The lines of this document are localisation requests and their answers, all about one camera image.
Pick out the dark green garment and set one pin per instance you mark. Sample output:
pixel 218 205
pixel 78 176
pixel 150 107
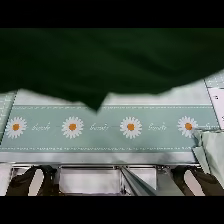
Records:
pixel 100 60

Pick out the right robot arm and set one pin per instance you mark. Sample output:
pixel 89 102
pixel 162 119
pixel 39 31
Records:
pixel 206 183

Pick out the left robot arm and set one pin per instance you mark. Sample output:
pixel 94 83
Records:
pixel 23 181

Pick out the white cloth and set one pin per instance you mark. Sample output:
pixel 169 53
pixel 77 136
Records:
pixel 218 103

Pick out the pale green garment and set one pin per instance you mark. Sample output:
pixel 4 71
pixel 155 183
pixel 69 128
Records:
pixel 213 150

